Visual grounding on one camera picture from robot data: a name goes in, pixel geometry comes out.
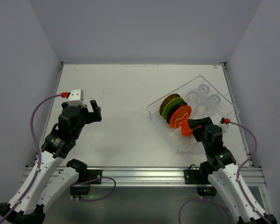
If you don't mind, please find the clear plastic cup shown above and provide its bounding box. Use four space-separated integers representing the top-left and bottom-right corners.
194 102 210 119
187 91 200 105
208 94 221 110
198 84 210 96

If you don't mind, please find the aluminium mounting rail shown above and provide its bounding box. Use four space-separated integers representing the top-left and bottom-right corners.
20 166 266 187

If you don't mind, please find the black plastic plate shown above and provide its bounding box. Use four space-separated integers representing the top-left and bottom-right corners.
166 101 188 124

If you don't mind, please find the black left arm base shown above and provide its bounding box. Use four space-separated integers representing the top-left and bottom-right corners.
66 159 103 199

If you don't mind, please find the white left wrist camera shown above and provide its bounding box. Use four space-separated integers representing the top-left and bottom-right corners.
67 89 85 107

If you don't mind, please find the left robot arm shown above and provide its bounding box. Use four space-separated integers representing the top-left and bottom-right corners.
0 100 102 224

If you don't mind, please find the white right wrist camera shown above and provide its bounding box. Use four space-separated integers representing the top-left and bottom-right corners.
218 118 230 133

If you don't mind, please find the orange plastic bowl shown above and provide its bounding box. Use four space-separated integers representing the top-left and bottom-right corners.
181 120 196 137

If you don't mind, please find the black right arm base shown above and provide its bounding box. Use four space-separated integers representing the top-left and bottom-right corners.
183 164 217 198

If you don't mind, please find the green plastic plate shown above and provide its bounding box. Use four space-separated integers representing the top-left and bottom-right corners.
162 97 184 120

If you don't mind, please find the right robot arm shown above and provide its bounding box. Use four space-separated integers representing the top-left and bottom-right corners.
186 117 277 224

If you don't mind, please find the dark olive plastic plate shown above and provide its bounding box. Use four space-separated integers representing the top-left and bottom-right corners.
159 93 180 116

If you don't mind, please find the white wire dish rack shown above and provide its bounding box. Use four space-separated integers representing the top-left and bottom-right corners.
147 76 239 153

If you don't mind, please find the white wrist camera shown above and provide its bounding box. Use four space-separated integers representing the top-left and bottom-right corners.
67 89 85 107
218 118 230 133

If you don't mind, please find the orange plastic plate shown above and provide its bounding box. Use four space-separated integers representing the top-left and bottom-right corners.
169 105 192 129

